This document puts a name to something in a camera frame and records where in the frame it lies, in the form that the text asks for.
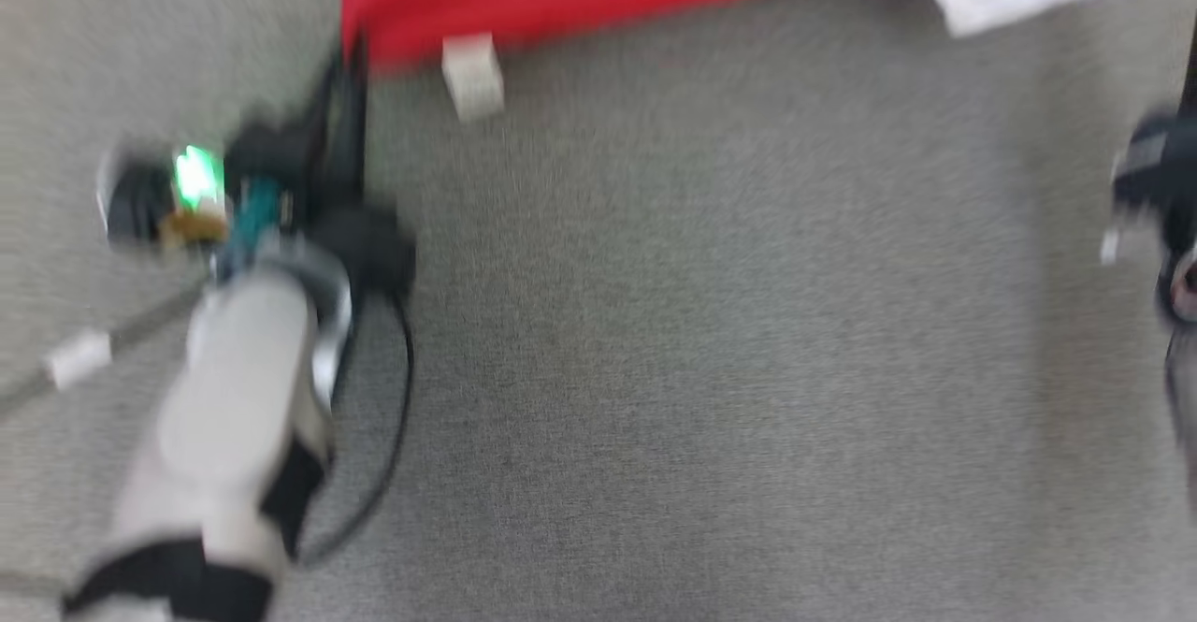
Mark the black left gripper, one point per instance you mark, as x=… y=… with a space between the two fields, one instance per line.
x=369 y=243

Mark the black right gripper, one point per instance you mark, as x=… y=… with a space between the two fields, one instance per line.
x=1164 y=173

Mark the grey fabric sofa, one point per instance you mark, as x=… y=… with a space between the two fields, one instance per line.
x=701 y=341

